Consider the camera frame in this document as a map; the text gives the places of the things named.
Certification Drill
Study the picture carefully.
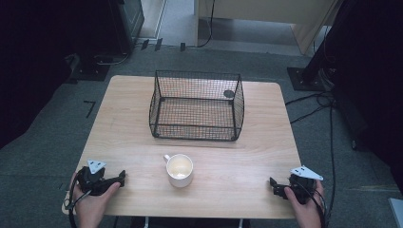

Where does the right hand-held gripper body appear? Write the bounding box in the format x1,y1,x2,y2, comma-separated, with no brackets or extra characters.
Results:
283,165,324,205

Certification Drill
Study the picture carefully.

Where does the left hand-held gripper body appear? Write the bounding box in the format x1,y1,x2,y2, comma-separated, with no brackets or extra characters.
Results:
76,159,122,197

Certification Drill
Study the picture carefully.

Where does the white cup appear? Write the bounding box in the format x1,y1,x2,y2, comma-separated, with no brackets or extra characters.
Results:
163,153,195,189

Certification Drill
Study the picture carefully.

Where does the black wire mesh basket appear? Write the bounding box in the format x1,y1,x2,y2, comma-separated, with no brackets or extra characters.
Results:
148,69,245,143

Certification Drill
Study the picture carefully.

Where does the person's left hand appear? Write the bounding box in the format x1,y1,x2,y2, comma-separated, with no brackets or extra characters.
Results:
69,172,123,221

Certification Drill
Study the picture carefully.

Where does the person's right hand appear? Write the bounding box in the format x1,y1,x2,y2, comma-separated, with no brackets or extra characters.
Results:
283,180,326,221

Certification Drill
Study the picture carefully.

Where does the black corner tape mark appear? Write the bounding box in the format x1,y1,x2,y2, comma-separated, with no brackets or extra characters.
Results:
83,100,97,119

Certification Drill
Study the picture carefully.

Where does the white flat object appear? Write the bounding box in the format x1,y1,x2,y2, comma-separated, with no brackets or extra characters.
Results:
388,197,403,228

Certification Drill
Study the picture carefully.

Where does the black floor plate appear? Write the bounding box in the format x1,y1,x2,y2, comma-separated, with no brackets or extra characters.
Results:
65,52,111,86

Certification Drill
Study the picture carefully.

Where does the dark curtain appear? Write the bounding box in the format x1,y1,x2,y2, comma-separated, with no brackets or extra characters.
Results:
0,0,84,150
322,0,403,195

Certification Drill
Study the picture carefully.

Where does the black equipment cabinet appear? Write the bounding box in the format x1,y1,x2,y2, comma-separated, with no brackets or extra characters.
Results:
75,0,145,66

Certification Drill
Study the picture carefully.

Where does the beige wooden cabinet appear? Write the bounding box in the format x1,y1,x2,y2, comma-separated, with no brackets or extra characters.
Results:
193,0,346,55

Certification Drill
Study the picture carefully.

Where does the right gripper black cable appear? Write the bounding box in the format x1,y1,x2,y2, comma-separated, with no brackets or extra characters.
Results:
297,180,330,228

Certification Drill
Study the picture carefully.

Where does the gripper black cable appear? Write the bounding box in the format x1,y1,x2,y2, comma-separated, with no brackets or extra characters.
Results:
63,176,93,228
297,180,330,228

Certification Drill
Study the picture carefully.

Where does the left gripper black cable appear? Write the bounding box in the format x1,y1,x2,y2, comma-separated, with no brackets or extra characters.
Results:
63,176,93,228

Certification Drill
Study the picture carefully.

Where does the long black floor cable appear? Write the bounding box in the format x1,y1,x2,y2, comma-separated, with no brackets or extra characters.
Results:
326,101,337,224

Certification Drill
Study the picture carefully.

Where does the black stand base plate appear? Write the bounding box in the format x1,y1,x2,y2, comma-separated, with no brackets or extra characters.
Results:
286,66,335,93

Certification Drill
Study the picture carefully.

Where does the black hanging cable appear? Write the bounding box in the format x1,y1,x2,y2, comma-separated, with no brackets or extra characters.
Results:
197,0,217,49

